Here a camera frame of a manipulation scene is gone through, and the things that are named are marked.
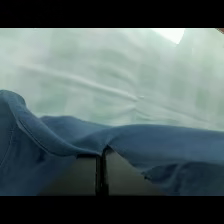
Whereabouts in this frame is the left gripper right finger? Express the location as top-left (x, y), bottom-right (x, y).
top-left (101, 148), bottom-right (166, 197)

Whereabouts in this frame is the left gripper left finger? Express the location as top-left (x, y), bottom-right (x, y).
top-left (39, 153), bottom-right (100, 197)

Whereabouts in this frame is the blue shirt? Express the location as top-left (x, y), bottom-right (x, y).
top-left (0, 89), bottom-right (224, 197)

